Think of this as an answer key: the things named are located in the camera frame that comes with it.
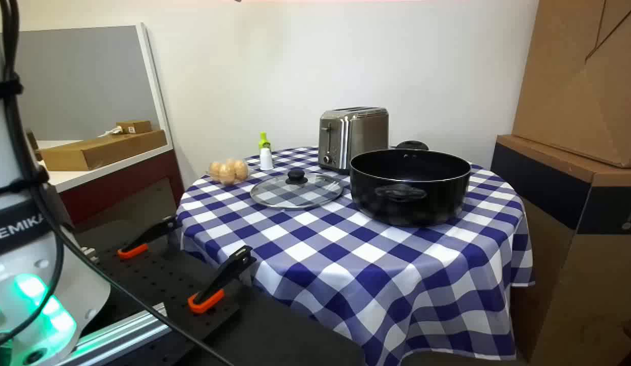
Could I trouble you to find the glass pot lid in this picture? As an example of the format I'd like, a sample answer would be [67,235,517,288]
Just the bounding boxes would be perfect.
[249,165,346,211]

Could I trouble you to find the silver toaster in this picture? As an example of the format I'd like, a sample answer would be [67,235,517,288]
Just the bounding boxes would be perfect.
[318,106,391,174]

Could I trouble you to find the clear carton of brown eggs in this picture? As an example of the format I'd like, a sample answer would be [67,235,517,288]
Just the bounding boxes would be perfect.
[207,157,252,187]

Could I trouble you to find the black cooking pot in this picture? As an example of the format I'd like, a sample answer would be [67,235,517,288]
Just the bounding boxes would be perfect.
[348,138,475,228]

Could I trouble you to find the blue white checkered tablecloth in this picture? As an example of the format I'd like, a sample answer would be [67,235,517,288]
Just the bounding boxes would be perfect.
[176,145,535,366]

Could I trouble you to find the white desk dark red front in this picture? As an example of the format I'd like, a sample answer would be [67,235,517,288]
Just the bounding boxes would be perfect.
[46,142,186,231]

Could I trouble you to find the flat cardboard box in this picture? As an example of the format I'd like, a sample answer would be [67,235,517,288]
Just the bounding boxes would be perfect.
[39,128,168,172]

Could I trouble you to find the large cardboard box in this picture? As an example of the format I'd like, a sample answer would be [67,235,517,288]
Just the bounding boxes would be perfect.
[510,0,631,171]

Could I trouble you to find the black clamp orange handle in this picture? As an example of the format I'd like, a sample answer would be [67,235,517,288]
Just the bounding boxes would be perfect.
[117,214,183,263]
[186,243,258,316]

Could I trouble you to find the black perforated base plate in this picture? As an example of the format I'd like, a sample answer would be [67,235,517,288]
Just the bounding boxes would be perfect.
[70,221,364,366]

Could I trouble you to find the aluminum rail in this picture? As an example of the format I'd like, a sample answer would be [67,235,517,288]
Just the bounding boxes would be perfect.
[58,302,176,366]

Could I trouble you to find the gray panel white frame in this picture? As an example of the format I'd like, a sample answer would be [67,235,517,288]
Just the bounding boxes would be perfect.
[17,23,186,185]

